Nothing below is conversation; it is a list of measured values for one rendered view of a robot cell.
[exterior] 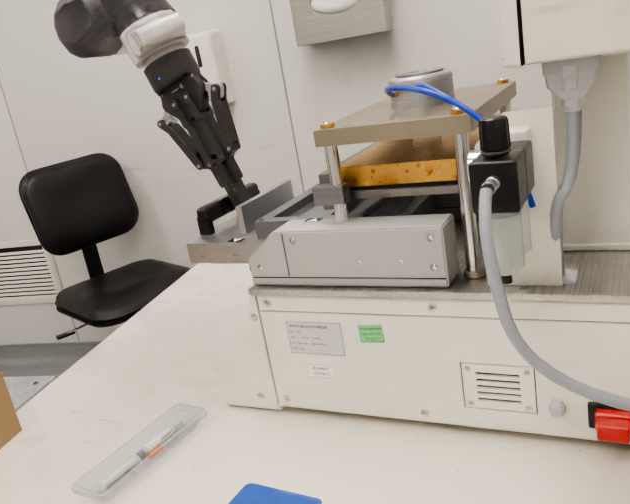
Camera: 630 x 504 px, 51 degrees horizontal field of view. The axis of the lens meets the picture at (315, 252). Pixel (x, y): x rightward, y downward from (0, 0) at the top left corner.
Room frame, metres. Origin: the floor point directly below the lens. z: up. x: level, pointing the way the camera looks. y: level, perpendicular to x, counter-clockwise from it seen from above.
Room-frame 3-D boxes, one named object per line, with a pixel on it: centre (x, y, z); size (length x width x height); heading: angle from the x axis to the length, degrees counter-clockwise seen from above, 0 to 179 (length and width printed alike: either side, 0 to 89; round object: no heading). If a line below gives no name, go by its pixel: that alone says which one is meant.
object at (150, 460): (0.71, 0.25, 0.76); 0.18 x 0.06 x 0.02; 146
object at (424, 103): (0.79, -0.18, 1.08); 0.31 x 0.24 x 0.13; 151
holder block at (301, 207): (0.89, -0.05, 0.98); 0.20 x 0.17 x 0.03; 151
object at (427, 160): (0.82, -0.16, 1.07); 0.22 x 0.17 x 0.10; 151
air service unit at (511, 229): (0.57, -0.17, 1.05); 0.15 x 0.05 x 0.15; 151
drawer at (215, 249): (0.91, -0.01, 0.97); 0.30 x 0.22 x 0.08; 61
